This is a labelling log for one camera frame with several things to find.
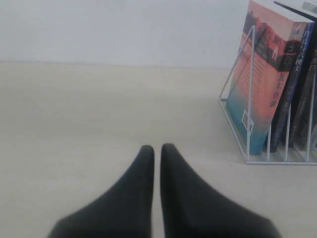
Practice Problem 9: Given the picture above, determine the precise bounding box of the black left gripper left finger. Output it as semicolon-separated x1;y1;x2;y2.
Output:
48;145;155;238

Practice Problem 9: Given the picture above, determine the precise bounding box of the black brown book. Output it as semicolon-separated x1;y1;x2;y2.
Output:
273;0;317;151

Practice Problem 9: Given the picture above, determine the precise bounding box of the pink and teal book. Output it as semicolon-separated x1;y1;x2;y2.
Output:
226;0;314;155

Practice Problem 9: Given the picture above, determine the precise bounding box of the white wire book rack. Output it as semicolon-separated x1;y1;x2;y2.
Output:
218;25;317;166

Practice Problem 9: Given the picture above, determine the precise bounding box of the dark blue moon book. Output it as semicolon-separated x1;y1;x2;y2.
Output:
269;0;316;153

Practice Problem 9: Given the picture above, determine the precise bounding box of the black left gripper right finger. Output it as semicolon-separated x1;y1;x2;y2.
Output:
160;143;279;238

